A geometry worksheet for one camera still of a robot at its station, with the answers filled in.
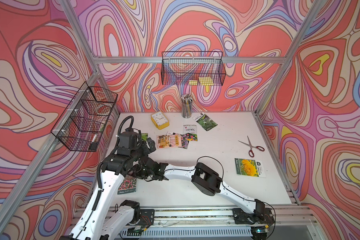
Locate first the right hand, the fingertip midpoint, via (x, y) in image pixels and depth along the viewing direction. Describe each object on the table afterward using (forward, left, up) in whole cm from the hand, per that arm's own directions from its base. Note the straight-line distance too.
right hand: (129, 177), depth 86 cm
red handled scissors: (+15, -77, -2) cm, 79 cm away
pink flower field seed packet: (-5, -1, 0) cm, 5 cm away
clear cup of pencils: (+47, -36, +12) cm, 61 cm away
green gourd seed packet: (+43, -51, -1) cm, 66 cm away
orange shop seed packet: (+25, -23, +1) cm, 34 cm away
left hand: (+8, -15, +22) cm, 28 cm away
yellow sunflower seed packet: (+4, -73, -2) cm, 73 cm away
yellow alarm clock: (+42, -16, +3) cm, 45 cm away
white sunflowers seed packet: (+36, -37, -1) cm, 52 cm away
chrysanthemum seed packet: (+28, -35, 0) cm, 45 cm away
